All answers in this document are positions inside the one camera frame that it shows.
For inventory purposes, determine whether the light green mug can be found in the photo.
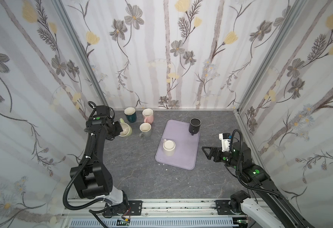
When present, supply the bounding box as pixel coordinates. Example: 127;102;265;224
119;118;132;137

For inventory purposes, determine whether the dark teal mug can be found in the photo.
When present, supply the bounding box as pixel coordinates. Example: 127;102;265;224
124;107;137;123

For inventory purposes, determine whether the grey mug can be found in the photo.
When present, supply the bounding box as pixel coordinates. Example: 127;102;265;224
139;123;152;138

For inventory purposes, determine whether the pink mug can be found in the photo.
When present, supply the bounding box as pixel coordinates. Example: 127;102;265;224
142;108;154;124

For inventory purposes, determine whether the black mug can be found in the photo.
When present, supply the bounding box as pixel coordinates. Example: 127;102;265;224
189;118;201;135

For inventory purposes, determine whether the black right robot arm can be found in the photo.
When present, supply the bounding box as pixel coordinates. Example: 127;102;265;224
202;142;313;228

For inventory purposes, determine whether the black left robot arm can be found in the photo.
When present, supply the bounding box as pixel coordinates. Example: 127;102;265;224
62;101;130;214

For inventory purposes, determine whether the cream white mug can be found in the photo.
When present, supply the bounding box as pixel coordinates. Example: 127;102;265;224
163;139;176;156

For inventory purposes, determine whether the lavender plastic tray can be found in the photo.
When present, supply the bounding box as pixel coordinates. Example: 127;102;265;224
155;120;200;170

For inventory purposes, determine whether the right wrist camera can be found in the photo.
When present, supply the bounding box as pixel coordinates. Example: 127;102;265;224
219;133;232;152

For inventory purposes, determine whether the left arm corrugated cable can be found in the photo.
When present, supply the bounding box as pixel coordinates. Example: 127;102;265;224
62;133;110;211

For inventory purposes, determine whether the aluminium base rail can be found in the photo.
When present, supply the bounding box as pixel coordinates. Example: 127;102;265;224
60;198;301;228

